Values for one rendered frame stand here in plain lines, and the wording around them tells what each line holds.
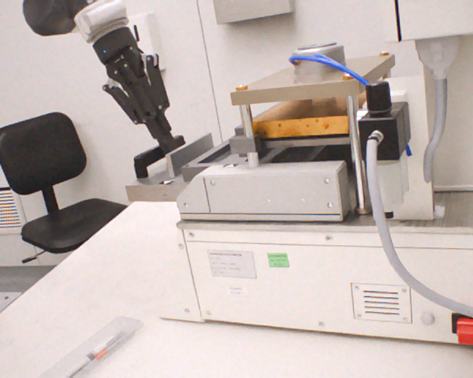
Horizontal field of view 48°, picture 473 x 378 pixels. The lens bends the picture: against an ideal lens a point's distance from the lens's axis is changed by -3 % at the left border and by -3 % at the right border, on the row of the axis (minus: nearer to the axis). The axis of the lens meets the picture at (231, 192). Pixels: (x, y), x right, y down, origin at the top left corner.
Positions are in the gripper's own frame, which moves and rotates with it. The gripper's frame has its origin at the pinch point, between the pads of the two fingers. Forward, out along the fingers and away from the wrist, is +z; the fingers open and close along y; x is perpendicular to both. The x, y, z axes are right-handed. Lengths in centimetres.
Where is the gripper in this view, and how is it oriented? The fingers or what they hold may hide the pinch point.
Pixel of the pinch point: (163, 135)
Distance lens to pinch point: 99.2
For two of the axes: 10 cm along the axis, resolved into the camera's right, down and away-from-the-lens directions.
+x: -4.1, 3.4, -8.5
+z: 4.6, 8.8, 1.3
